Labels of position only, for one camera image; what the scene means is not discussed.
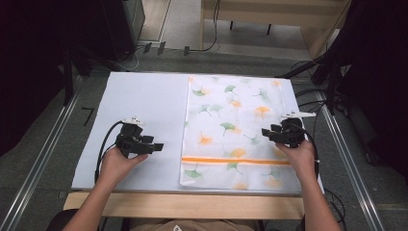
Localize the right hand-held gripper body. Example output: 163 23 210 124
274 111 317 148

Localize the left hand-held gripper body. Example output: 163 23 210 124
115 116 152 159

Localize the leaf-print mesh bag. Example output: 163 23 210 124
179 75 304 192

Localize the person's right hand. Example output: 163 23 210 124
275 140 317 181

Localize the person's left hand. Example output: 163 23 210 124
99 147 149 187

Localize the white table mat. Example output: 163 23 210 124
70 70 325 196

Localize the black metal stand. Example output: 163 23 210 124
275 54 354 116

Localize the light wooden bench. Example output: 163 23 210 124
200 0 351 60

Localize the person's dark trouser leg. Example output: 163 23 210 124
46 209 79 231

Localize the black cabinet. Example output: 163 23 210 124
102 0 146 63

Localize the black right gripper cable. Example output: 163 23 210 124
296 124 321 181

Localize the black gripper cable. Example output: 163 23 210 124
93 120 125 184
296 124 321 181

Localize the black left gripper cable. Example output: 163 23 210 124
93 120 125 184

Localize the bundle of black floor cables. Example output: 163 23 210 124
291 60 330 129

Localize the metal floor rail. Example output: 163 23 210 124
316 90 386 231
0 76 83 231

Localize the white floor cable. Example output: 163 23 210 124
115 47 141 72

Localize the black floor cable loop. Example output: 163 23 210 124
322 187 348 231

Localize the black power plug with cable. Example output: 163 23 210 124
183 0 223 57

